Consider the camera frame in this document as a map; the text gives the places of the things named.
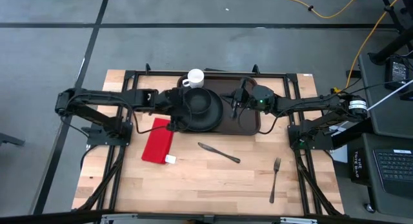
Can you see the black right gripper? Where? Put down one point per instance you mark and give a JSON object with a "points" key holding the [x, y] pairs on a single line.
{"points": [[240, 98]]}

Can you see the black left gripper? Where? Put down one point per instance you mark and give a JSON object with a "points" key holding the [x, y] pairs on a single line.
{"points": [[174, 103]]}

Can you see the black bowl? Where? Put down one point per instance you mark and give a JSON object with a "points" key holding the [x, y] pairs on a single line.
{"points": [[198, 101]]}

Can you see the black plate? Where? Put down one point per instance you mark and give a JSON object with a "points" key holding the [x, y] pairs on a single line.
{"points": [[213, 120]]}

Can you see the white mug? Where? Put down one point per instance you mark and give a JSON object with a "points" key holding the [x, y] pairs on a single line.
{"points": [[196, 78]]}

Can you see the red cloth napkin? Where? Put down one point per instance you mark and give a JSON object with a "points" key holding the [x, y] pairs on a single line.
{"points": [[156, 140]]}

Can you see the dark metal knife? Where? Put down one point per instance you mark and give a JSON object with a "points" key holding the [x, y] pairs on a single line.
{"points": [[219, 152]]}

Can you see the dark metal fork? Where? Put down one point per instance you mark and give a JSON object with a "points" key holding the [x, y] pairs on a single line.
{"points": [[275, 179]]}

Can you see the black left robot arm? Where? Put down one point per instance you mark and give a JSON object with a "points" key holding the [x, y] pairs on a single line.
{"points": [[106, 98]]}

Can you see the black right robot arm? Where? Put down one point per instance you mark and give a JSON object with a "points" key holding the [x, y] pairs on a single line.
{"points": [[306, 103]]}

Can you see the brown plastic tray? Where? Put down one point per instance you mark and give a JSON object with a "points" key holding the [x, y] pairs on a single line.
{"points": [[226, 127]]}

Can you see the yellow plug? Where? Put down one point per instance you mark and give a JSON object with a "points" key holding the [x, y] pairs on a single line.
{"points": [[337, 90]]}

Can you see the grey metal foot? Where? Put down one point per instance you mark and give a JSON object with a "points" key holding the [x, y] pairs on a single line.
{"points": [[9, 139]]}

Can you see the dark grey side desk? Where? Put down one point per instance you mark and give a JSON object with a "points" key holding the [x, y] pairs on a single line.
{"points": [[397, 120]]}

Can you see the black stand legs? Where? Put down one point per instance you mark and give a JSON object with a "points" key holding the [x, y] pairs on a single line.
{"points": [[393, 44]]}

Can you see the black keyboard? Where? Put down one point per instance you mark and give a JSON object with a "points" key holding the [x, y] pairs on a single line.
{"points": [[393, 167]]}

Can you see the black aluminium table frame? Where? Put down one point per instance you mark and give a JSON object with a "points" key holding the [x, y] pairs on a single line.
{"points": [[155, 73]]}

